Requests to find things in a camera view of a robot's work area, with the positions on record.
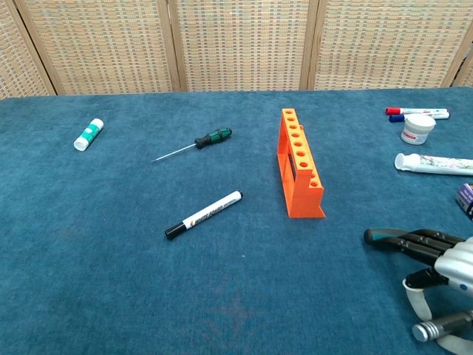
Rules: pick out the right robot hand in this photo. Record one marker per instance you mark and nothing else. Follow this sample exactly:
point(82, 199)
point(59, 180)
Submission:
point(454, 259)

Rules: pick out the orange tool holder block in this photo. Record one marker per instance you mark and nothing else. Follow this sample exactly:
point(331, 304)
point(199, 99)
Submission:
point(301, 196)

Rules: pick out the black purple carton box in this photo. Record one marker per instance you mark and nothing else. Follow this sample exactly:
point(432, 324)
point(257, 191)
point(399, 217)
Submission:
point(467, 199)

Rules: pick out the white toothpaste tube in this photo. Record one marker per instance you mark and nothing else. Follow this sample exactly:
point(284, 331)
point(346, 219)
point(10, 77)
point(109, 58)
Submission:
point(436, 164)

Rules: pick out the white round jar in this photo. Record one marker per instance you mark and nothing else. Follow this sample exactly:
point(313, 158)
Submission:
point(417, 129)

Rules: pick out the blue cap whiteboard marker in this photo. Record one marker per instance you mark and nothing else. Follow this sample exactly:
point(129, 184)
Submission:
point(397, 118)

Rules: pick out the red cap whiteboard marker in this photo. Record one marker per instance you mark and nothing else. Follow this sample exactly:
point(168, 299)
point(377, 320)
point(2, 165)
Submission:
point(414, 110)

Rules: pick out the black cap whiteboard marker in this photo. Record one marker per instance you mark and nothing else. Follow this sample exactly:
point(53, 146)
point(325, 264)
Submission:
point(207, 214)

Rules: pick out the green black striped screwdriver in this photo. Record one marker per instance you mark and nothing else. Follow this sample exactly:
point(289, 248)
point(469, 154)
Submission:
point(214, 137)

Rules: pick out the woven bamboo folding screen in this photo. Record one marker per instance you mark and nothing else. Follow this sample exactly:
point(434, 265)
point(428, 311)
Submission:
point(236, 44)

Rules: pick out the blue carpet table mat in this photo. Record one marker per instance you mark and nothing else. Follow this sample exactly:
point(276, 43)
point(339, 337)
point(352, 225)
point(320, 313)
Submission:
point(111, 277)

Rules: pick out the white green glue stick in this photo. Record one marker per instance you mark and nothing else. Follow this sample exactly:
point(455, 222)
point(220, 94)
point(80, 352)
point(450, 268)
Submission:
point(88, 134)

